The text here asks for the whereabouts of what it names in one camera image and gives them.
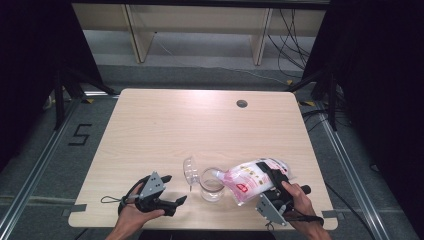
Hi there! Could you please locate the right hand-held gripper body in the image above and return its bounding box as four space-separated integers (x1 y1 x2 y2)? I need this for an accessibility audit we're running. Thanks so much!
255 185 313 227

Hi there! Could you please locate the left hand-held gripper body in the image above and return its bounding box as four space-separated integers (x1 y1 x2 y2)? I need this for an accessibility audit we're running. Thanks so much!
134 171 168 213

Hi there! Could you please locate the red white spouted pouch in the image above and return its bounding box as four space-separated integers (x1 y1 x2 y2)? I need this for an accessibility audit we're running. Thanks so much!
215 157 296 207

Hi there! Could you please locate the clear glass jar with lid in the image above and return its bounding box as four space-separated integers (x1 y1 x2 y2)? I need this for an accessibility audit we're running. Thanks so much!
182 155 227 204

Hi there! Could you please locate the person's right hand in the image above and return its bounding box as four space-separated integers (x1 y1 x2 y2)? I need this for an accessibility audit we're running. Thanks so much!
281 181 325 231

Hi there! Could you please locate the person's left hand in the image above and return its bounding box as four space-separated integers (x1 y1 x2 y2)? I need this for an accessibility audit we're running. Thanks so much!
117 182 166 231

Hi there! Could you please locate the black metal stand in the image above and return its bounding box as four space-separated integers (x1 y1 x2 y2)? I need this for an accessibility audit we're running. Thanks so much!
54 64 116 131
285 70 338 132

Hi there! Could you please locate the black curtain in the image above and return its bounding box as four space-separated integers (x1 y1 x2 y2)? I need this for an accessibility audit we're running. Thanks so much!
301 0 424 234
0 0 105 171

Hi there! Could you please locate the black hand strap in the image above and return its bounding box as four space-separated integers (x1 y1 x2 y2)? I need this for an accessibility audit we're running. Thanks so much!
285 214 325 225
117 174 152 216

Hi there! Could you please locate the thin black lanyard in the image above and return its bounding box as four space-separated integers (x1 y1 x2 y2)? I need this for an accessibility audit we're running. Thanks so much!
100 195 127 205

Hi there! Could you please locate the black floor cable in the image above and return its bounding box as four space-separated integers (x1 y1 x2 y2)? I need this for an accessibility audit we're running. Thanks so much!
324 181 378 240

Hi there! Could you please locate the aluminium floor rail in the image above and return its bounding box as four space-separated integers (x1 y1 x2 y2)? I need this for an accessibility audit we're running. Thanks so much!
315 103 392 240
0 98 82 240

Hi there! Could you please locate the thin white floor cable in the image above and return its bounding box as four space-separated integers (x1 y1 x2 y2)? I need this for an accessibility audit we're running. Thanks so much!
155 32 288 85

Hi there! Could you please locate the bundle of black cables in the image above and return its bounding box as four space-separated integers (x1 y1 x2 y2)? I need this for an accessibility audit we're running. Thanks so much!
267 9 312 80

